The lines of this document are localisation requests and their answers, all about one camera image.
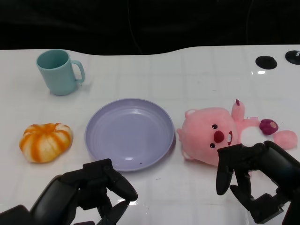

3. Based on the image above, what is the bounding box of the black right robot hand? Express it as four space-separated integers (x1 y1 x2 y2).
216 140 300 224

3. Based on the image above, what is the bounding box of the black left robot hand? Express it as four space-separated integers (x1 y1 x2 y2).
0 158 138 225

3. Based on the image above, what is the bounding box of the pink plush beaver doll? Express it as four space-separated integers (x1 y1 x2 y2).
176 99 298 177

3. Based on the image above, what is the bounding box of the lavender plastic plate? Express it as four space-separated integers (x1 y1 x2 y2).
84 98 175 173

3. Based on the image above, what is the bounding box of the orange white striped pumpkin toy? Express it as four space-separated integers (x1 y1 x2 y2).
19 122 73 164

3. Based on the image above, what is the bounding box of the black round table grommet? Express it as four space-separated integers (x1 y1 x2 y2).
285 50 300 64
255 55 278 69

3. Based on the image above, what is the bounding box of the teal plastic mug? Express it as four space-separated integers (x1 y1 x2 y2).
36 49 85 97

